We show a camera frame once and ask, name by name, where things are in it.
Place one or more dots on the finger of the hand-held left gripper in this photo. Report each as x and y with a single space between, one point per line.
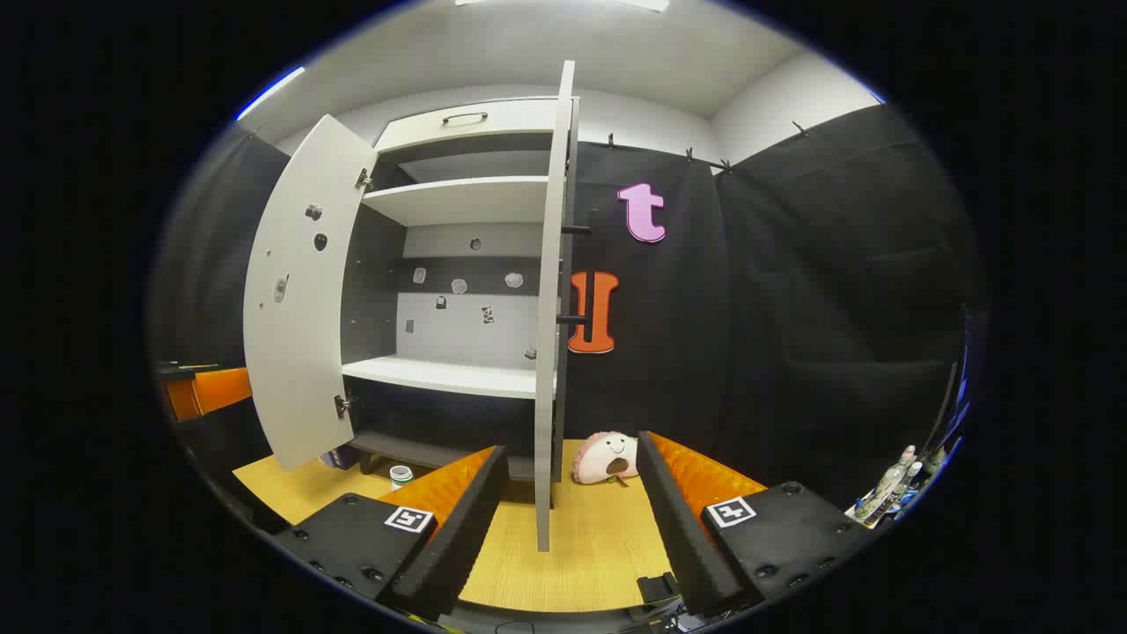
216 392

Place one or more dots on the white cabinet drawer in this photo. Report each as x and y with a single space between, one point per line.
423 130

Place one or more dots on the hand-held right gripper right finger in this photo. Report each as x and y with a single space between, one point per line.
682 537

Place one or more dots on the clear plastic bottle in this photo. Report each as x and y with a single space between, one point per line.
880 493
912 480

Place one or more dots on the white cabinet door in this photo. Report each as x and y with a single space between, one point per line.
299 352
548 396

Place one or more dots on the black backdrop cloth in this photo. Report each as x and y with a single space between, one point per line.
792 308

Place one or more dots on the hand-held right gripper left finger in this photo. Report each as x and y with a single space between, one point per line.
458 546

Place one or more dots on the pink and white plush toy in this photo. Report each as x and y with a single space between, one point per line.
599 458

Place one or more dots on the white and grey cabinet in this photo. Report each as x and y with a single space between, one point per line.
458 374

